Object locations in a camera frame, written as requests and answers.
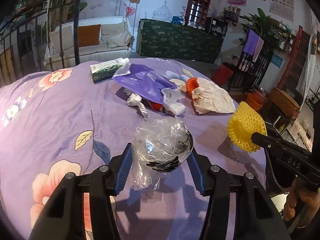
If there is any yellow foam fruit net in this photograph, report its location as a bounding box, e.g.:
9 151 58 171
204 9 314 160
227 102 267 153

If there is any white paper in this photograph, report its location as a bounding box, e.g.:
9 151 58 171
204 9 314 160
191 77 236 114

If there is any clear plastic bag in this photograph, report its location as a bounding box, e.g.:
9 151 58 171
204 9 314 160
130 116 194 191

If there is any purple tissue package bag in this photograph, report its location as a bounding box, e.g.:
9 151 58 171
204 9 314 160
112 63 178 104

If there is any person's right hand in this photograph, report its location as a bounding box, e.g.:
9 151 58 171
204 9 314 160
283 177 320 228

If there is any brown patterned stool cushion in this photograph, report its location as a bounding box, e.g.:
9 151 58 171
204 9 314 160
268 87 300 120

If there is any orange plastic bucket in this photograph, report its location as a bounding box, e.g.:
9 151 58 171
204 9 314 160
246 93 267 111

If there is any red ladder shelf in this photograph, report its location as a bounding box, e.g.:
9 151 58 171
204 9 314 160
277 26 310 90

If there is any black metal towel rack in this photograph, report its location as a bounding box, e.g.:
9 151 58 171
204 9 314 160
227 45 273 91

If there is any red paper bag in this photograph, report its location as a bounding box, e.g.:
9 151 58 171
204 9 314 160
212 64 233 86

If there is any purple floral tablecloth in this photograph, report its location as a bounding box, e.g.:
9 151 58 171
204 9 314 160
0 57 267 240

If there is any pink hanging towel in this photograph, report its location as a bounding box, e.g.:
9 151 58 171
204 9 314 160
252 37 264 62

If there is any purple hanging towel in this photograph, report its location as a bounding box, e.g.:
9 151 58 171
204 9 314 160
243 29 260 56

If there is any green potted plant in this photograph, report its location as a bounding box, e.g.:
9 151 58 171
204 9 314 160
239 8 289 53

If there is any white torn wrapper piece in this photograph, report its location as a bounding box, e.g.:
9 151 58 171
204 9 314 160
161 88 185 116

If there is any small white crumpled wrapper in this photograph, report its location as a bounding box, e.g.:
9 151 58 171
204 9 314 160
127 93 149 118

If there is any green white tissue box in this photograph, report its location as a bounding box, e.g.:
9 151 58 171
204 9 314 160
90 57 129 83

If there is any red telephone booth cabinet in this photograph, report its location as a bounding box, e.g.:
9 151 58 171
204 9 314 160
184 0 211 28

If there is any green patterned counter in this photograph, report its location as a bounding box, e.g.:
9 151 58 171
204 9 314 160
136 19 223 63

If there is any white swing sofa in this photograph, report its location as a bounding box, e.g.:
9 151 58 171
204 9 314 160
43 16 134 70

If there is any black iron railing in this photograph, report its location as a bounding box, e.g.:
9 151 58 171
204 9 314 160
1 0 80 87

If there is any orange brown cushion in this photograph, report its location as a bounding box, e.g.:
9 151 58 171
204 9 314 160
78 25 101 47

